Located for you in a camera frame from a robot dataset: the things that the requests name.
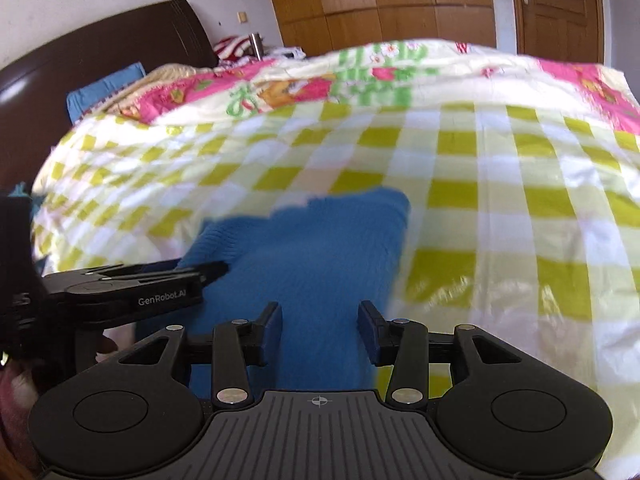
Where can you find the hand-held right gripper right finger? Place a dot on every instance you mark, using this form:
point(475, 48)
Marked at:
point(368, 333)

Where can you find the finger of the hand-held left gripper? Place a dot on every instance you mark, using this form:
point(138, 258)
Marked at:
point(150, 266)
point(207, 271)

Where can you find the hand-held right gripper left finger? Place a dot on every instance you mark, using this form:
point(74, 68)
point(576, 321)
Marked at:
point(272, 331)

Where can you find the blue knit garment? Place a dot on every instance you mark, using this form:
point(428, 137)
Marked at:
point(310, 260)

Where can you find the pink cloth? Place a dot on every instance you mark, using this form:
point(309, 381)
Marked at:
point(15, 400)

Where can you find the blue pillow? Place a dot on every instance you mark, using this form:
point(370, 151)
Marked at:
point(100, 91)

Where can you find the beige woven cloth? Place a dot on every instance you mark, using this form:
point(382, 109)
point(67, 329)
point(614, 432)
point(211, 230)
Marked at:
point(165, 74)

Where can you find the checkered floral printed quilt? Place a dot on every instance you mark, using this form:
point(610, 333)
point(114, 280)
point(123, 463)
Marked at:
point(500, 185)

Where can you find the dark wooden headboard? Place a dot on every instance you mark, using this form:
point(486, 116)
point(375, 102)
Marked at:
point(75, 60)

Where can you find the red striped cloth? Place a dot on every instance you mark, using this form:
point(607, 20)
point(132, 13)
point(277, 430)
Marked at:
point(231, 49)

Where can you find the white cloth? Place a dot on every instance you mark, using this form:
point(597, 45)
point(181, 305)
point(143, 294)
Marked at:
point(285, 53)

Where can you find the wooden door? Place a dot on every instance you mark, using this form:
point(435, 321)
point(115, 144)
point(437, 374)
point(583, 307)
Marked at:
point(555, 5)

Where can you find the wall switch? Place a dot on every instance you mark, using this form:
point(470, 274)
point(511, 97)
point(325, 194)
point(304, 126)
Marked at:
point(241, 17)

